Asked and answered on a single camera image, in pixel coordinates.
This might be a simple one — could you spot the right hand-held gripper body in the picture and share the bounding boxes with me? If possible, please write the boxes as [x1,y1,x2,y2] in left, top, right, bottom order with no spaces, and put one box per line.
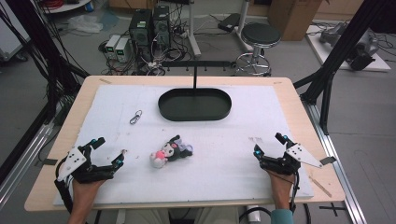
[260,143,324,176]

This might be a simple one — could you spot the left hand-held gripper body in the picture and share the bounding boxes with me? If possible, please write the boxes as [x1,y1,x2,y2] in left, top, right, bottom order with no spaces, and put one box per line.
[55,146,118,185]

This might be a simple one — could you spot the silver carabiner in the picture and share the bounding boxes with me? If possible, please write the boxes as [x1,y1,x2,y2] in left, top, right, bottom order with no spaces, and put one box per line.
[129,109,144,126]

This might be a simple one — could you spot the black and white plush toy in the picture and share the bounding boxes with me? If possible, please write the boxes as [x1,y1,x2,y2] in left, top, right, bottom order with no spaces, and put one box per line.
[148,134,194,169]

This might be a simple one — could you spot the black oval tray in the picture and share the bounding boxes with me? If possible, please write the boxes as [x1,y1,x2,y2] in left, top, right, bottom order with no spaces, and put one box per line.
[157,60,236,122]

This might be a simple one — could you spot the person's left hand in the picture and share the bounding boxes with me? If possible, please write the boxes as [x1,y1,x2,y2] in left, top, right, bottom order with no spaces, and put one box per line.
[70,178,107,207]

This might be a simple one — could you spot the person's right hand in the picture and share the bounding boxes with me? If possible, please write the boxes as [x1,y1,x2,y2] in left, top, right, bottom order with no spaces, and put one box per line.
[266,169,295,210]

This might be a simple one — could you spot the thin wooden stick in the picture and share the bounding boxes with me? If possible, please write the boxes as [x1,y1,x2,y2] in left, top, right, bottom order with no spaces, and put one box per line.
[308,175,333,199]

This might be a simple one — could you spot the white foam mat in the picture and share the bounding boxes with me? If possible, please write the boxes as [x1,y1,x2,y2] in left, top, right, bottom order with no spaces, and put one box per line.
[52,84,315,207]

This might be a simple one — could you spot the person's legs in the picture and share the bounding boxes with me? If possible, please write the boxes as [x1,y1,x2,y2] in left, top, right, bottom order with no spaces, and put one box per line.
[123,206,241,224]

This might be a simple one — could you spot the white power supply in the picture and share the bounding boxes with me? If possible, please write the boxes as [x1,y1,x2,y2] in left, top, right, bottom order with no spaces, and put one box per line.
[114,37,133,63]
[104,34,121,61]

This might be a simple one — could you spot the black round stool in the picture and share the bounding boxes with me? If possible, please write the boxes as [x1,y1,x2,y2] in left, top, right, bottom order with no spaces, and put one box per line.
[233,21,282,77]

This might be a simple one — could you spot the clear plastic bag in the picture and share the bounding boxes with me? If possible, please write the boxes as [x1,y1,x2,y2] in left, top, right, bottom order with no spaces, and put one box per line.
[67,14,105,35]

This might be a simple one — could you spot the black computer tower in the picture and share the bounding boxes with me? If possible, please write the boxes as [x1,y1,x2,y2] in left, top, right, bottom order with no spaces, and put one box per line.
[128,8,154,62]
[152,5,173,51]

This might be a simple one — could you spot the grey robot part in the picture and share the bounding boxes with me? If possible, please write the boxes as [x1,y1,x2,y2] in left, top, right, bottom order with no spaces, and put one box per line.
[318,21,380,72]

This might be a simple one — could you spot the white board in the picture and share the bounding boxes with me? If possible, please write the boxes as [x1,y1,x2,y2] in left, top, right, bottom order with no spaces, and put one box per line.
[305,23,392,73]

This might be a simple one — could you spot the cardboard box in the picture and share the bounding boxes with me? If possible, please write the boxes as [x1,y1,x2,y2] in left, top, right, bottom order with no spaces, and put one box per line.
[266,0,325,42]

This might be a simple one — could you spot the flat black box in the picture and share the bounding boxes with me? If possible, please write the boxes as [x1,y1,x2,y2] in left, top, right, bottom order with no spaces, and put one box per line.
[217,12,241,34]

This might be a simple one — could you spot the wooden desk with white legs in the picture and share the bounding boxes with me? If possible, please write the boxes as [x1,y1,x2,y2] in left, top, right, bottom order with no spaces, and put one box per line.
[184,0,254,59]

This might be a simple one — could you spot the aluminium rail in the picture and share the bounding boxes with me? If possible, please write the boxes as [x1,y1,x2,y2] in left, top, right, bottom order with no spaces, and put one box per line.
[303,101,368,224]
[0,122,55,209]

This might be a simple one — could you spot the right hand-held gripper cable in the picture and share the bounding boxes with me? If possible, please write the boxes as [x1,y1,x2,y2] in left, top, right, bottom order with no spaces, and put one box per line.
[288,171,302,215]

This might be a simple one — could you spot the hand-held gripper cable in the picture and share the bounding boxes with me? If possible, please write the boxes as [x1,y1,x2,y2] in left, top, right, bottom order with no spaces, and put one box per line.
[53,157,75,216]
[288,171,302,215]

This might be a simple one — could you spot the left hand-held gripper cable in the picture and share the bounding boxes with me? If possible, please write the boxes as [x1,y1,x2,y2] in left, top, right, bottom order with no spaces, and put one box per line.
[53,157,75,216]

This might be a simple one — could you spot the tangle of floor cables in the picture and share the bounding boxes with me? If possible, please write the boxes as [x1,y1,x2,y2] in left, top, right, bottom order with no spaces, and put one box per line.
[98,43,195,77]

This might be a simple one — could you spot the black metal frame with cables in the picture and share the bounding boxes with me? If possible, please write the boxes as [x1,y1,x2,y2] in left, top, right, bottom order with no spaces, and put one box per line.
[0,0,92,185]

